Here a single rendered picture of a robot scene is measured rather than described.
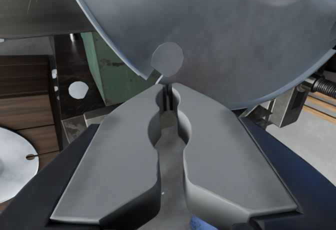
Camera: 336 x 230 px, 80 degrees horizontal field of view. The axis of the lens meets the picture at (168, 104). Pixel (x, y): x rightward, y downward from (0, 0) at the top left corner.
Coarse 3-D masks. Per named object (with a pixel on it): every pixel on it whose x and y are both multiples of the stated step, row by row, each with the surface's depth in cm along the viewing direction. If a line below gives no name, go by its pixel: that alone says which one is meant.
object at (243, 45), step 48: (96, 0) 9; (144, 0) 10; (192, 0) 11; (240, 0) 13; (288, 0) 14; (144, 48) 11; (192, 48) 13; (240, 48) 15; (288, 48) 17; (240, 96) 17
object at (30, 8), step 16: (0, 0) 8; (16, 0) 8; (32, 0) 8; (48, 0) 9; (64, 0) 9; (0, 16) 8; (16, 16) 8; (32, 16) 9; (48, 16) 9; (64, 16) 9; (80, 16) 9; (0, 32) 8; (16, 32) 9; (32, 32) 9; (48, 32) 9; (64, 32) 9; (80, 32) 10
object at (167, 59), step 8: (160, 48) 12; (168, 48) 12; (176, 48) 12; (152, 56) 12; (160, 56) 12; (168, 56) 12; (176, 56) 12; (152, 64) 12; (160, 64) 12; (168, 64) 13; (176, 64) 13; (160, 72) 13; (168, 72) 13; (176, 72) 13
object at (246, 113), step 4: (248, 108) 18; (252, 108) 18; (256, 108) 18; (260, 108) 19; (264, 108) 19; (244, 112) 18; (248, 112) 18; (252, 112) 18; (256, 112) 19; (260, 112) 19; (264, 112) 19; (268, 112) 20; (240, 116) 18; (248, 116) 18; (252, 116) 19; (256, 116) 19; (260, 116) 19; (264, 116) 20
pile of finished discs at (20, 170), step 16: (0, 128) 50; (0, 144) 52; (16, 144) 54; (0, 160) 54; (16, 160) 56; (32, 160) 58; (0, 176) 56; (16, 176) 58; (32, 176) 60; (0, 192) 58; (16, 192) 60
